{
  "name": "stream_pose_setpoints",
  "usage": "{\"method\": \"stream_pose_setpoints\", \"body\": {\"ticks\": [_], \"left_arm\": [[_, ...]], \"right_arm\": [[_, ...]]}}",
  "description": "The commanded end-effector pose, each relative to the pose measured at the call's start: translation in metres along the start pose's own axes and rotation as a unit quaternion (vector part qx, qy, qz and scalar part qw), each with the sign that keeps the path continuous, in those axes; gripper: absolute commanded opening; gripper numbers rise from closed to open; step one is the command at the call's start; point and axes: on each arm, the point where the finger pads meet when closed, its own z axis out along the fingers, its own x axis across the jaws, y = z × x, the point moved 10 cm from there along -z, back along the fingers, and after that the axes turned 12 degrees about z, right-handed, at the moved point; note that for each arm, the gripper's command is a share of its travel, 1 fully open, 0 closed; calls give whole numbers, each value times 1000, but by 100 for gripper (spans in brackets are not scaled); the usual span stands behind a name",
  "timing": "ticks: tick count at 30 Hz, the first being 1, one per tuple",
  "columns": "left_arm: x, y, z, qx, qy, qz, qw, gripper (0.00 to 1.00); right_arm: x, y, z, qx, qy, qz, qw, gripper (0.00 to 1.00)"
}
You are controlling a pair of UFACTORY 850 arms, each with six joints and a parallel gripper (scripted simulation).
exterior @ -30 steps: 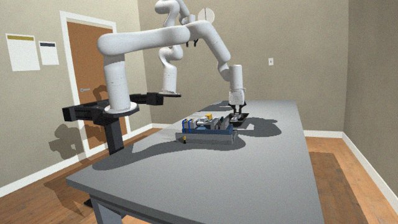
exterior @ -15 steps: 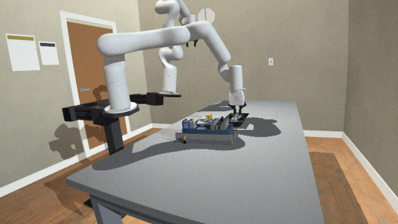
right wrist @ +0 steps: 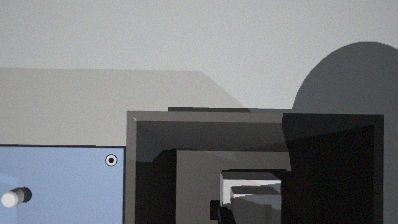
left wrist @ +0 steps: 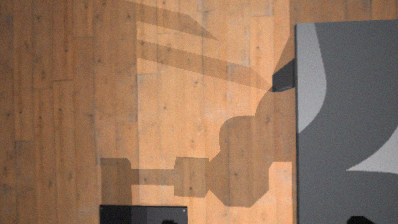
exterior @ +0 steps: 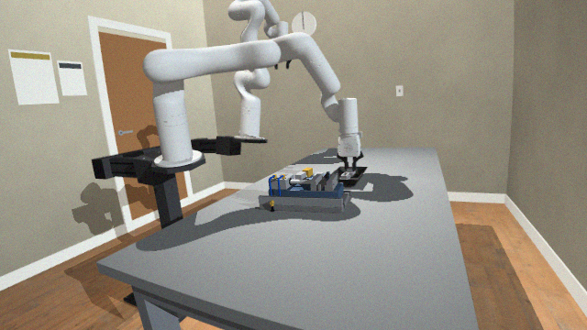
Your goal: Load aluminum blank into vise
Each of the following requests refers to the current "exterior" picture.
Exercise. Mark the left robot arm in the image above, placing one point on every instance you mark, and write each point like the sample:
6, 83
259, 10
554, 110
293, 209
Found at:
254, 11

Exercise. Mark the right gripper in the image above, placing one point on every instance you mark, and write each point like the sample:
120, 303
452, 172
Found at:
349, 146

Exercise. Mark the yellow rectangular block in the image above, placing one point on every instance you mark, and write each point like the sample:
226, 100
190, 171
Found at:
309, 172

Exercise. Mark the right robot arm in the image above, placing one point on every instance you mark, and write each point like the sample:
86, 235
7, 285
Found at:
167, 68

